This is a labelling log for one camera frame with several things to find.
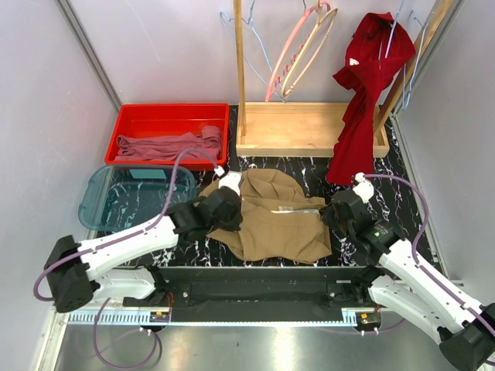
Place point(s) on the wooden rack base tray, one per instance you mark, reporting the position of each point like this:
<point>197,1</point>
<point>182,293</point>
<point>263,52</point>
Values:
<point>290,130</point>

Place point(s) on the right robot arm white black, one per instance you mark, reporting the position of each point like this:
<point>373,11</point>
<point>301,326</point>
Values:
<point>396,278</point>

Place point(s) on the aluminium rail frame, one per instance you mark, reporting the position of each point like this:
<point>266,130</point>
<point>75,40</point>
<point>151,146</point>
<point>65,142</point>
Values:
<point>361,322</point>

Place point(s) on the wooden rack post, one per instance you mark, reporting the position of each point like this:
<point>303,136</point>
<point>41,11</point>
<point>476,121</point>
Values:
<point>238,31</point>
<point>401,89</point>

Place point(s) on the right wooden rack post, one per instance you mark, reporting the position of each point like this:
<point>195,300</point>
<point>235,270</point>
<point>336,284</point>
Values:
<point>401,89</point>

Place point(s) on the mauve pink garment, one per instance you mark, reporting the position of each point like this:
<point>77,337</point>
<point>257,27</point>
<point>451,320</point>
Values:
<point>206,144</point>

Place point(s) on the left wooden rack post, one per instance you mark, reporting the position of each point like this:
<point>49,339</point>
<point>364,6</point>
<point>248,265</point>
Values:
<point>238,31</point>

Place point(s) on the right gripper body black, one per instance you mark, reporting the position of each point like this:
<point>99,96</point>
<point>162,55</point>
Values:
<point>329,216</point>

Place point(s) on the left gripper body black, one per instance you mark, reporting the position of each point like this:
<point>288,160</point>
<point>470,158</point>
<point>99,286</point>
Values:
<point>230,222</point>

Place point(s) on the tan brown garment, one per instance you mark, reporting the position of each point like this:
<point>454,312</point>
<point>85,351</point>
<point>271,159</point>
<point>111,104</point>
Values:
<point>278,220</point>

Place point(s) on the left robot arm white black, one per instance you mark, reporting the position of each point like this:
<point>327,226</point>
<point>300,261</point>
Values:
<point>80,272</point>

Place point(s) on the teal transparent plastic tub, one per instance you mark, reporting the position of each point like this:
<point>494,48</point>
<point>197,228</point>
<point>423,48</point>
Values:
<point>118,198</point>

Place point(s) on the black marble pattern mat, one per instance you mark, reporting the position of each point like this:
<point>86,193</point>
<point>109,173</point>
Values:
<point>393,201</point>

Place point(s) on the red pleated skirt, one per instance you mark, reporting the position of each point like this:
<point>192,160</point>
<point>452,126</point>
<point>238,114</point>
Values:
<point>367,73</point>

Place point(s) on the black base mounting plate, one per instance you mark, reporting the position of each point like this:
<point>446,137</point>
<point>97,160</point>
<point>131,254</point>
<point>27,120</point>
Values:
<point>257,294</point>

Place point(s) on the pink plastic hanger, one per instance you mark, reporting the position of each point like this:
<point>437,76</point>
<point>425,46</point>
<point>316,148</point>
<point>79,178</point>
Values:
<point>275,83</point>

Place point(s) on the blue wire hanger far right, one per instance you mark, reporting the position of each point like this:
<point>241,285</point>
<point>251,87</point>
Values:
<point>410,70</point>

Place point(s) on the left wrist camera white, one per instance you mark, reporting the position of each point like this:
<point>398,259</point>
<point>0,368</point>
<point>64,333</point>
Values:
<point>228,179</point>

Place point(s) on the blue wire hanger left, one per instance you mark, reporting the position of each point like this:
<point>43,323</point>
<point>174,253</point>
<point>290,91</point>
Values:
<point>255,54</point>

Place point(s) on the light blue wire hanger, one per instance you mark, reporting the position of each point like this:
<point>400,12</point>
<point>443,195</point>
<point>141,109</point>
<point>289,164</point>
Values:
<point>393,27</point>

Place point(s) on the beige wooden hanger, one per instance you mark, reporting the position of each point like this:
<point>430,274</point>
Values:
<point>306,52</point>

